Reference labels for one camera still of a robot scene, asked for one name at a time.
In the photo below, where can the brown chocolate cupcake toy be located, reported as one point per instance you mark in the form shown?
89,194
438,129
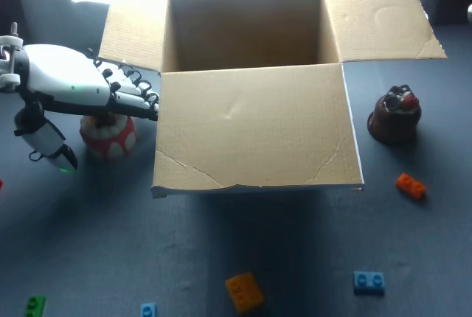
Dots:
394,125

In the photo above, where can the orange two-stud toy brick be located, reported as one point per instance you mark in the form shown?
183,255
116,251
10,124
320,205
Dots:
410,185

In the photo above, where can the green toy brick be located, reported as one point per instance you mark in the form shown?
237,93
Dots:
35,306

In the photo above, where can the red white mushroom toy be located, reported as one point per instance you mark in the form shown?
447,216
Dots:
121,140

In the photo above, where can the amber four-stud toy brick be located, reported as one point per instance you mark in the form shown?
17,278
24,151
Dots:
245,292

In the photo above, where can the white-sided cardboard box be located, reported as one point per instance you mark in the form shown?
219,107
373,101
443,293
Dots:
254,129

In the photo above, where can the grey table cloth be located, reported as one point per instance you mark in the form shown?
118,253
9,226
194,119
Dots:
92,221

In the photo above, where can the light blue toy brick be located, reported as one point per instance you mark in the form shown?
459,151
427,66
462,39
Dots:
148,310
369,283

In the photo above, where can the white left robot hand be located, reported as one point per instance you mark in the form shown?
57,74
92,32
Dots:
62,70

